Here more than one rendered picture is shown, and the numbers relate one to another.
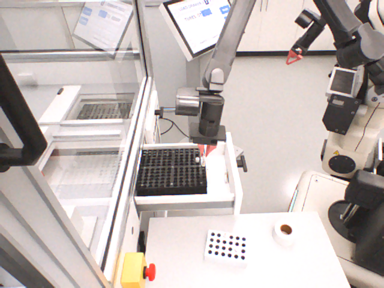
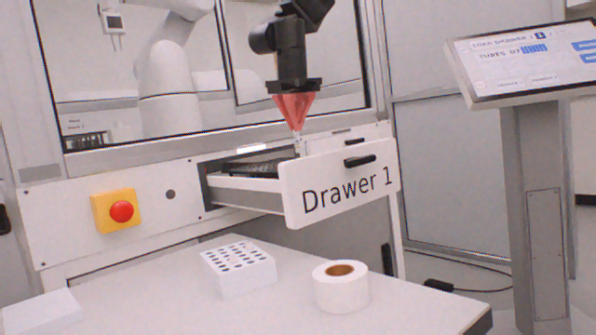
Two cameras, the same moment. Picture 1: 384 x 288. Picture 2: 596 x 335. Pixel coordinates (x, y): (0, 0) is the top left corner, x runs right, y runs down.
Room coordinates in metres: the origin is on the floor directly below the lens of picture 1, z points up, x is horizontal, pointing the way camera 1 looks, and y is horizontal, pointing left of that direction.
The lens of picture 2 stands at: (0.12, -0.62, 1.00)
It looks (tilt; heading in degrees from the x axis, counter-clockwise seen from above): 7 degrees down; 54
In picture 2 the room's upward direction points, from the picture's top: 8 degrees counter-clockwise
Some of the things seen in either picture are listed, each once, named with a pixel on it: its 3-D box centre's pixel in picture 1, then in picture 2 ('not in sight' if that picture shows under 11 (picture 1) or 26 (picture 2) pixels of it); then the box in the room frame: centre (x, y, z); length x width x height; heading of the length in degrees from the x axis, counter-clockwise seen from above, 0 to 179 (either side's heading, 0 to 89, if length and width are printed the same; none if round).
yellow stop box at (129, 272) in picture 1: (135, 272); (115, 209); (0.26, 0.16, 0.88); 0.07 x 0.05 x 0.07; 3
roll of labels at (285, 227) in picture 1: (284, 232); (341, 285); (0.42, -0.27, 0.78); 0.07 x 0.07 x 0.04
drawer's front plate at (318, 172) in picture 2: (231, 170); (346, 178); (0.60, -0.11, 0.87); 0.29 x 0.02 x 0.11; 3
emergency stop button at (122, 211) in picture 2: (149, 272); (121, 211); (0.26, 0.13, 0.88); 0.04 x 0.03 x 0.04; 3
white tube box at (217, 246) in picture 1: (227, 248); (236, 266); (0.37, -0.08, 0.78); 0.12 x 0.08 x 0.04; 80
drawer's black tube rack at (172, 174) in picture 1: (173, 173); (281, 177); (0.59, 0.09, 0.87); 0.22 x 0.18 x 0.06; 93
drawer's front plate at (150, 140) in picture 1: (153, 118); (346, 153); (0.91, 0.20, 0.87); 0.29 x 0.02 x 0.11; 3
